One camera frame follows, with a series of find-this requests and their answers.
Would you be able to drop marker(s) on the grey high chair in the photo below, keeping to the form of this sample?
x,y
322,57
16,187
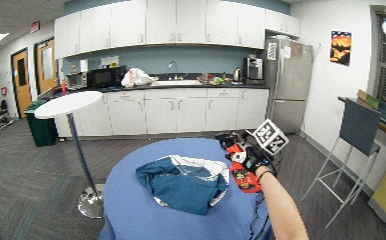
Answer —
x,y
358,125

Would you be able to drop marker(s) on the white cabinets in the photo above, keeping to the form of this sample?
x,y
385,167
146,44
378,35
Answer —
x,y
174,23
180,111

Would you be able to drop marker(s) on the red and black toy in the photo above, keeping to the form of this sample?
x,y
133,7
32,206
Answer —
x,y
243,178

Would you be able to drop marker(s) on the paper towel roll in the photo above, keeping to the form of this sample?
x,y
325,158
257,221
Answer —
x,y
84,65

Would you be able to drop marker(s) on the black coffee machine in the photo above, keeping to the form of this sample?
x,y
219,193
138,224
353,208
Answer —
x,y
253,69

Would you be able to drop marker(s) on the wooden door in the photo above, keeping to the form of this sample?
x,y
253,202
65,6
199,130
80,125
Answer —
x,y
21,83
46,66

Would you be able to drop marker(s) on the blue tablecloth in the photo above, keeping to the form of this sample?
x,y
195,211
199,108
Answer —
x,y
130,206

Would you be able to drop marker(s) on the red fire alarm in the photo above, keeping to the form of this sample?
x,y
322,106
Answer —
x,y
4,91

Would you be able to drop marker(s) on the silver toaster oven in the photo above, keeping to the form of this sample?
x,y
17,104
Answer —
x,y
76,80

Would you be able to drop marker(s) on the white sink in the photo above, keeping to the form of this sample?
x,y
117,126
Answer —
x,y
174,82

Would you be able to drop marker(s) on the steel kettle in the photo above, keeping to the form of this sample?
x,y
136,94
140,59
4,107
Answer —
x,y
237,75

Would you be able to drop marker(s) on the orange wall poster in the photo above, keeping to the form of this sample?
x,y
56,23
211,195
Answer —
x,y
339,48

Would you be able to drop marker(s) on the white marker cube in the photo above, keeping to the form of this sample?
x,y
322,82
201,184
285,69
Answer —
x,y
270,136

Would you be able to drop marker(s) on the exit sign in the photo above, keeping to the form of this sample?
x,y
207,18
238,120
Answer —
x,y
34,26

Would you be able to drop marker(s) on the green trash bin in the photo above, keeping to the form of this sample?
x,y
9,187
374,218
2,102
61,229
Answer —
x,y
41,128

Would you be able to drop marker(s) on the black microwave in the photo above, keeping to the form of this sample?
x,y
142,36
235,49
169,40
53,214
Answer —
x,y
105,77

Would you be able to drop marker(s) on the steel refrigerator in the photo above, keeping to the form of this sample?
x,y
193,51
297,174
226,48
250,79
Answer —
x,y
290,86

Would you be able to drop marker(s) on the teal and white cloth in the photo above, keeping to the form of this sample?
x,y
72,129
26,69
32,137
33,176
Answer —
x,y
181,188

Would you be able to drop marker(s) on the white round high table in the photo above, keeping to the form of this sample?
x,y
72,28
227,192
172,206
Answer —
x,y
68,103

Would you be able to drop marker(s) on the cardboard box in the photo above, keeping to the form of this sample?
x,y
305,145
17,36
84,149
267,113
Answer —
x,y
366,99

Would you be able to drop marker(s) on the red bottle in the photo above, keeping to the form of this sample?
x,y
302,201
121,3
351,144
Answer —
x,y
64,87

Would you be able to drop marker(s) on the white plastic bag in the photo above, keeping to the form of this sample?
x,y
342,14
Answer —
x,y
136,78

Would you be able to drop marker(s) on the sink faucet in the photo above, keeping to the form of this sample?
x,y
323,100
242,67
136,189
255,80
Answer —
x,y
173,68

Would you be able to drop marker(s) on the pile of fruit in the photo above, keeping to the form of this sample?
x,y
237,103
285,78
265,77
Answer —
x,y
214,80

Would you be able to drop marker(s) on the white lower cabinets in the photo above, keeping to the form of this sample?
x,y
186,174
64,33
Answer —
x,y
180,111

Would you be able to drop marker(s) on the white upper cabinets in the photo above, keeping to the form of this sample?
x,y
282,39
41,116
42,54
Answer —
x,y
174,23

